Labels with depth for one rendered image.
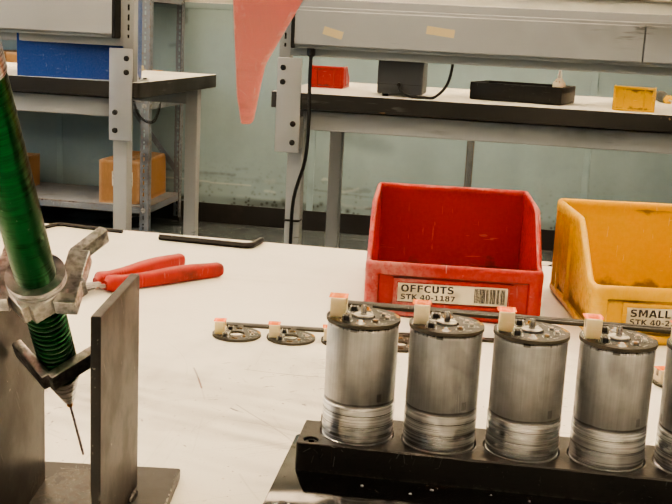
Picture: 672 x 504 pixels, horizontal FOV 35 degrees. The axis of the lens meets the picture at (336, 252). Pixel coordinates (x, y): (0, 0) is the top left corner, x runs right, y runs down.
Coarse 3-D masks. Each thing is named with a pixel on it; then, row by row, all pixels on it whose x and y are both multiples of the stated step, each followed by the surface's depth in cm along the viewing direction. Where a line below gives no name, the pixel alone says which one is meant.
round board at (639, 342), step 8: (608, 328) 35; (584, 336) 34; (600, 336) 34; (608, 336) 34; (632, 336) 35; (640, 336) 35; (648, 336) 35; (592, 344) 34; (600, 344) 34; (608, 344) 34; (616, 344) 34; (632, 344) 34; (640, 344) 34; (648, 344) 34; (656, 344) 34; (624, 352) 33; (632, 352) 33; (640, 352) 33
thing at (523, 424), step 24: (504, 360) 34; (528, 360) 34; (552, 360) 34; (504, 384) 34; (528, 384) 34; (552, 384) 34; (504, 408) 34; (528, 408) 34; (552, 408) 34; (504, 432) 34; (528, 432) 34; (552, 432) 34; (504, 456) 35; (528, 456) 34; (552, 456) 35
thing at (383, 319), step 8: (328, 312) 36; (352, 312) 36; (376, 312) 36; (384, 312) 36; (392, 312) 36; (328, 320) 35; (336, 320) 35; (344, 320) 35; (352, 320) 35; (368, 320) 35; (376, 320) 35; (384, 320) 35; (392, 320) 35; (400, 320) 35; (352, 328) 34; (360, 328) 34; (368, 328) 34; (376, 328) 34; (384, 328) 34
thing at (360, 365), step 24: (360, 312) 36; (336, 336) 35; (360, 336) 34; (384, 336) 35; (336, 360) 35; (360, 360) 35; (384, 360) 35; (336, 384) 35; (360, 384) 35; (384, 384) 35; (336, 408) 35; (360, 408) 35; (384, 408) 35; (336, 432) 35; (360, 432) 35; (384, 432) 35
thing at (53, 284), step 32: (0, 96) 23; (0, 128) 24; (0, 160) 24; (0, 192) 25; (32, 192) 26; (0, 224) 26; (32, 224) 26; (32, 256) 27; (32, 288) 28; (32, 320) 29; (64, 320) 29; (64, 352) 30; (64, 384) 31
